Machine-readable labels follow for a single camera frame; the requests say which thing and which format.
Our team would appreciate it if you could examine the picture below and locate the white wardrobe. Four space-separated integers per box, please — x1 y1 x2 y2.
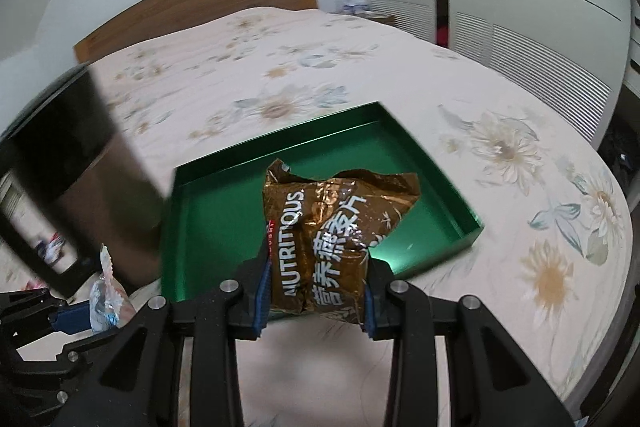
350 0 634 148

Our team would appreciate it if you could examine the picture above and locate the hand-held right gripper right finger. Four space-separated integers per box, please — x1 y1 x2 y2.
362 257 576 427

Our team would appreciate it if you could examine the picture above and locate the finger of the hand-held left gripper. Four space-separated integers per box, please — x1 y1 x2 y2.
0 287 96 336
0 329 132 408

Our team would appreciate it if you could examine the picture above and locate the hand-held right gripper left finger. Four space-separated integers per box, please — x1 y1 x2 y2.
52 257 274 427

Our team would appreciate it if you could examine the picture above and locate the bedside table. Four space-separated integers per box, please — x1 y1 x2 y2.
334 0 399 26

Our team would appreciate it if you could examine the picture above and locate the floral bed blanket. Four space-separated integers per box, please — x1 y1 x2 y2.
0 7 632 427

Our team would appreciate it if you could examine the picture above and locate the dark cloth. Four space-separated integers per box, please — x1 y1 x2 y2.
595 92 640 210

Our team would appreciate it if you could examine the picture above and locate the brown and black kettle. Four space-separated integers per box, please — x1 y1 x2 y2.
0 63 176 303

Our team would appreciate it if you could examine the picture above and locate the clear plastic snack packet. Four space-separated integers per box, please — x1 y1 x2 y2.
89 244 136 334

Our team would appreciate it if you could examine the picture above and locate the brown snack bag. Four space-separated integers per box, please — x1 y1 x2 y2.
262 158 422 325

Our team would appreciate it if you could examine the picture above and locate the green tray box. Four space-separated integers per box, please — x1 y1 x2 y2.
161 101 485 323

